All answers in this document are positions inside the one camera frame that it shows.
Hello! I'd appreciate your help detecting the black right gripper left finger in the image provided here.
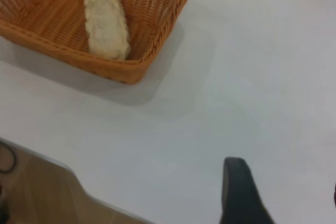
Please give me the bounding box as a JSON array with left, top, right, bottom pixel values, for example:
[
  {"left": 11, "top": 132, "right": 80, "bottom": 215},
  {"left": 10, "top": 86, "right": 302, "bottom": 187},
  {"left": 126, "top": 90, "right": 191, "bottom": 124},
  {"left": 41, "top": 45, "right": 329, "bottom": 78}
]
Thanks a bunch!
[{"left": 220, "top": 157, "right": 276, "bottom": 224}]

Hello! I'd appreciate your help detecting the striped orange bread roll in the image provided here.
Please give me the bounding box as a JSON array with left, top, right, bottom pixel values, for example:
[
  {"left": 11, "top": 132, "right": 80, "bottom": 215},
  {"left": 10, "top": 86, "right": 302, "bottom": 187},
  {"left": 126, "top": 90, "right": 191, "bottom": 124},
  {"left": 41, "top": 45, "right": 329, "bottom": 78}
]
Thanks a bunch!
[{"left": 83, "top": 0, "right": 132, "bottom": 61}]

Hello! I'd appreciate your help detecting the orange woven wicker basket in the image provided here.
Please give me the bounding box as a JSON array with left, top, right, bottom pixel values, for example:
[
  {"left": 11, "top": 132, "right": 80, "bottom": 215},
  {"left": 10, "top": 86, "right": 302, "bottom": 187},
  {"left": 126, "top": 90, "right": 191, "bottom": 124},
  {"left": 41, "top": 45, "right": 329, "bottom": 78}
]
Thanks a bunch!
[{"left": 0, "top": 0, "right": 190, "bottom": 86}]

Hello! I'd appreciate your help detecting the black cable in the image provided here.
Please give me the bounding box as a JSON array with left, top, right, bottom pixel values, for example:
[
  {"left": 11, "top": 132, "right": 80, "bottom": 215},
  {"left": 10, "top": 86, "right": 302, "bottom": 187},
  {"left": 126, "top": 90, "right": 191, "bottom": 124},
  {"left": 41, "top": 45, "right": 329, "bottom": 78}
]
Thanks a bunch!
[{"left": 0, "top": 140, "right": 18, "bottom": 174}]

